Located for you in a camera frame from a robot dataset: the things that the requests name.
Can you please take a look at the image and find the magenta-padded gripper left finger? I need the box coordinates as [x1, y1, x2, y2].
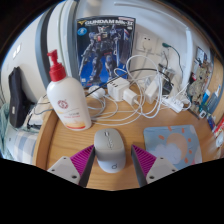
[46, 144, 96, 188]

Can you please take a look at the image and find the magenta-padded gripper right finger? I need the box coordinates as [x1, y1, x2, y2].
[130, 144, 181, 188]

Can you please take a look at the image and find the grey computer mouse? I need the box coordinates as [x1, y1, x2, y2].
[93, 128, 127, 174]

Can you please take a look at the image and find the blue cloud print mouse pad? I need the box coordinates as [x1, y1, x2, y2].
[143, 124, 203, 171]

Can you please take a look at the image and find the white power strip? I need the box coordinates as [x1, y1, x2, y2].
[163, 94, 185, 114]

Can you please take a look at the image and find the white red-capped pump bottle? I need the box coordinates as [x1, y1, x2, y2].
[45, 49, 93, 132]

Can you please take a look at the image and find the white mug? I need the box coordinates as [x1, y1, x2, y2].
[214, 131, 224, 149]

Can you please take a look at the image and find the teal blanket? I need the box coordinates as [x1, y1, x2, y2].
[0, 103, 11, 158]

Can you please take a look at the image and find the white power adapter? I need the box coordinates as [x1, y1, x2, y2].
[144, 73, 161, 104]

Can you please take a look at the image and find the black bag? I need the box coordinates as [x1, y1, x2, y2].
[7, 66, 32, 129]

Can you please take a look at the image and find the clear spray bottle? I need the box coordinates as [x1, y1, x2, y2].
[206, 84, 223, 114]

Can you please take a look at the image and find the white multiport charger block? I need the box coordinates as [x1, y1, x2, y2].
[106, 77, 131, 102]

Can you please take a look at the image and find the tan robot model figure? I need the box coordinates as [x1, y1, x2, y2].
[186, 61, 214, 108]

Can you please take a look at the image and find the steel tumbler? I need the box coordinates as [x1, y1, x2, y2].
[158, 63, 176, 82]

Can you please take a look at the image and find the blue robot model kit box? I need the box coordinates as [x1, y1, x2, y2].
[75, 15, 137, 89]

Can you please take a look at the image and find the white charging cable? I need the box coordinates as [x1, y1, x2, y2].
[87, 54, 168, 128]

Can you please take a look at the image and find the green plug cable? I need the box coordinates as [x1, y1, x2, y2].
[162, 42, 185, 73]

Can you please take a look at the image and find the white wall socket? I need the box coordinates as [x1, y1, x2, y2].
[134, 32, 158, 54]

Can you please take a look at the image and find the white wall light switch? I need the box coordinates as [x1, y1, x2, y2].
[12, 43, 23, 60]

